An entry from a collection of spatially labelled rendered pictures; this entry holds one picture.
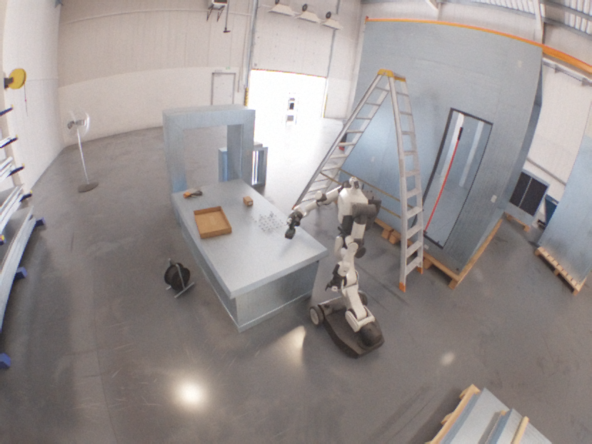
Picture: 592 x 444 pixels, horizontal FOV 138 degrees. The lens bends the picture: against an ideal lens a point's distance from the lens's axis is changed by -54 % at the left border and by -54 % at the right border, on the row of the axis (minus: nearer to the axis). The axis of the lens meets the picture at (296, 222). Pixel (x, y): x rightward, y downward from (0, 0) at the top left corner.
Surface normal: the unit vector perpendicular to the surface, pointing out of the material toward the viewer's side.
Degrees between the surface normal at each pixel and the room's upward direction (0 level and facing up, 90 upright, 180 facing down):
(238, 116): 90
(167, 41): 90
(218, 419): 0
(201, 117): 90
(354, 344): 0
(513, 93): 90
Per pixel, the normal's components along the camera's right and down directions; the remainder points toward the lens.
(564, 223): -0.96, 0.04
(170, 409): 0.11, -0.83
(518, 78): -0.82, 0.23
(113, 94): 0.56, 0.51
